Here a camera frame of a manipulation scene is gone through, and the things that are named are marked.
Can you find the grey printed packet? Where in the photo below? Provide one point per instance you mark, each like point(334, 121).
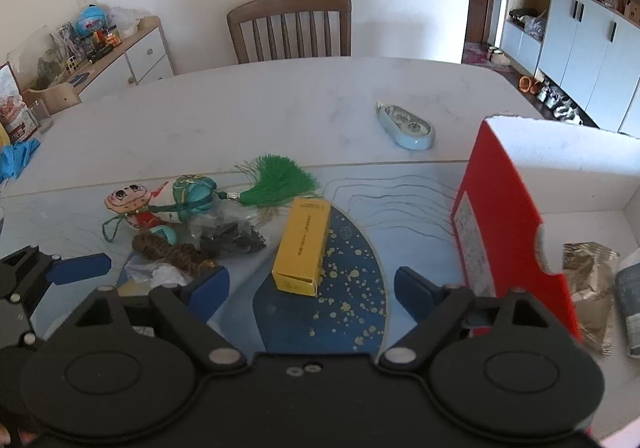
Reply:
point(629, 308)

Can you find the light wooden chair back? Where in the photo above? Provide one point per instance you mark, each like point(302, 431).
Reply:
point(55, 95)

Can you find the blue printed table mat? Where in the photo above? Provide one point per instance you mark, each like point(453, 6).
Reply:
point(345, 308)

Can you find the red cardboard box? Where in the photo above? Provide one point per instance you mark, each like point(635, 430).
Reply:
point(480, 228)

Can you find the light blue oval case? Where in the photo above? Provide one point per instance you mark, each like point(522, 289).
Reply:
point(407, 125)

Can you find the cartoon doll charm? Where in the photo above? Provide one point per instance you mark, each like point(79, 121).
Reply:
point(125, 200)

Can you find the brown wooden chair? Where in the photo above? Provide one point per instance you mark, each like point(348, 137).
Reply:
point(290, 3)

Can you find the pale blue hallway cabinet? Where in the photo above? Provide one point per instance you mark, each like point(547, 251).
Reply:
point(585, 53)

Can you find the yellow carton box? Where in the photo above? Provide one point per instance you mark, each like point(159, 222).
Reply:
point(300, 248)

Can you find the orange shoes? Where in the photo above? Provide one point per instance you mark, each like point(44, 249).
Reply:
point(527, 85)

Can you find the foil snack packet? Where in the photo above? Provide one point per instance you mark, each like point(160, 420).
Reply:
point(590, 288)

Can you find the clear bag of dark pieces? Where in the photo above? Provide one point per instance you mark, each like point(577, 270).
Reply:
point(230, 240)

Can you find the teal round charm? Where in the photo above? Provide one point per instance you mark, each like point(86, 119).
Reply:
point(165, 234)

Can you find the row of black white shoes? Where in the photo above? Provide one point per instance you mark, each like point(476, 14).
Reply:
point(560, 105)

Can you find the white slippers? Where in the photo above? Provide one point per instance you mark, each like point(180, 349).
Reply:
point(498, 57)

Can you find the brown braided ornament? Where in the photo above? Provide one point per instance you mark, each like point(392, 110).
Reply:
point(150, 248)

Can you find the clear plastic wrapper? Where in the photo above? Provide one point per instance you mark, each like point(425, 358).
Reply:
point(155, 275)

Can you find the white plastic bag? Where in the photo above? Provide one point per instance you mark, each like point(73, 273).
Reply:
point(125, 20)

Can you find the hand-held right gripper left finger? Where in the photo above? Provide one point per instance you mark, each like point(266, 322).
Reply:
point(210, 285)

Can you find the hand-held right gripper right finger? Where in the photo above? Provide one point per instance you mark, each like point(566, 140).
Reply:
point(415, 288)

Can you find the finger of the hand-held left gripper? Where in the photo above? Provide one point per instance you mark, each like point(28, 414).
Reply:
point(82, 269)

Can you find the blue cloth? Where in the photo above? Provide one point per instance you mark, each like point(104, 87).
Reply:
point(17, 158)

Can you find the blue plush toy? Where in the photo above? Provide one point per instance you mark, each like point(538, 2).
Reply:
point(92, 19)

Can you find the white wooden sideboard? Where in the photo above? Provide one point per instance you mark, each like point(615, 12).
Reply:
point(150, 53)

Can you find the patterned doormat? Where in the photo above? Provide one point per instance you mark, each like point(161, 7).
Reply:
point(475, 55)

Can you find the embroidered sachet with green tassel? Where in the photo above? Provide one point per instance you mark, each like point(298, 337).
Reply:
point(192, 195)

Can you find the pile of small toys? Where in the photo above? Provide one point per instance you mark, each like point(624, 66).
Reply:
point(80, 48)

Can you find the red and white snack bag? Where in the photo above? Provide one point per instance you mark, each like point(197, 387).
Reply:
point(12, 113)

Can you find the glass cup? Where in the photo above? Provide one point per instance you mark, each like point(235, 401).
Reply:
point(42, 118)

